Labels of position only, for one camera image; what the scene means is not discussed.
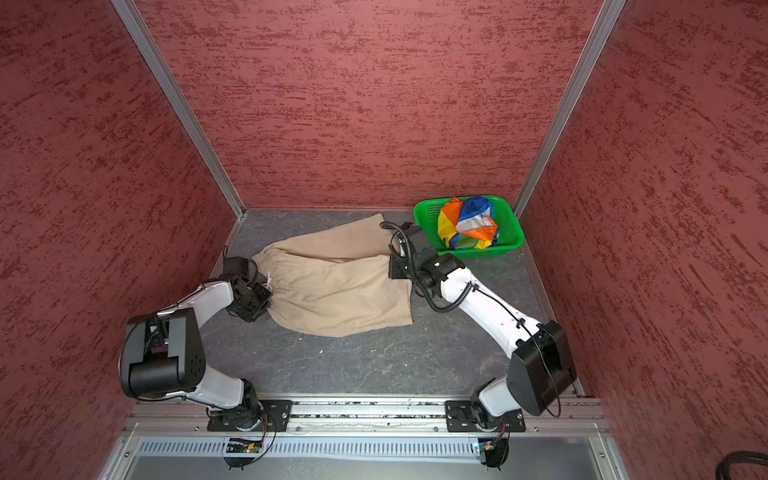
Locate beige shorts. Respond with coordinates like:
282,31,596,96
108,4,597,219
253,214,413,338

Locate green plastic basket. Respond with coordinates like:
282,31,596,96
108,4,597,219
413,195,525,259

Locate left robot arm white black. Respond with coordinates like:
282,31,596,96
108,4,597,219
118,274,272,432

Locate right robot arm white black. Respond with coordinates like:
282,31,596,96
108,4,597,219
380,221,577,431

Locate multicolour shorts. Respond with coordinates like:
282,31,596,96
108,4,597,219
437,196,499,250

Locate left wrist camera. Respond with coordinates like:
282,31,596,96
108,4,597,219
222,257,258,281

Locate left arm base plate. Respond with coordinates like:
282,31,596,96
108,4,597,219
207,399,294,435

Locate left circuit board with wires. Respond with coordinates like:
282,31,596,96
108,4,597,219
223,414,277,471

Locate circuit board with wires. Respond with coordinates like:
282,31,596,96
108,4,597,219
223,414,277,471
476,424,509,470

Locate slotted cable duct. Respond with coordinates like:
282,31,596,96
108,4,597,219
136,436,480,463

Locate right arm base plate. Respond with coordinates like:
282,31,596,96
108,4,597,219
444,400,526,434

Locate right circuit board with wires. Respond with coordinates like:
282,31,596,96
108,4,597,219
476,424,509,470

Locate left aluminium corner post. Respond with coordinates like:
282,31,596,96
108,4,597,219
111,0,247,221

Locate aluminium corner post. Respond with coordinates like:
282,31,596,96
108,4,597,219
111,0,247,221
513,0,626,219

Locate right aluminium corner post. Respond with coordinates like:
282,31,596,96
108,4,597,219
513,0,626,219

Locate black cable bottom right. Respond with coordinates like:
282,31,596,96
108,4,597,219
715,449,768,480

